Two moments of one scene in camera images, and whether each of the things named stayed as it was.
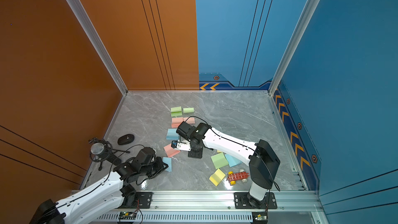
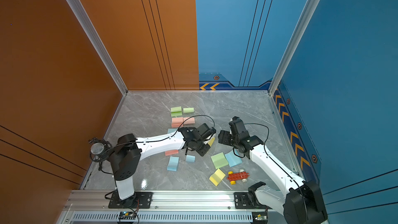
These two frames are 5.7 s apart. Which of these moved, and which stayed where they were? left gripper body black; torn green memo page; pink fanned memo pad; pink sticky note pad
Moved: left gripper body black
Stayed: pink sticky note pad; pink fanned memo pad; torn green memo page
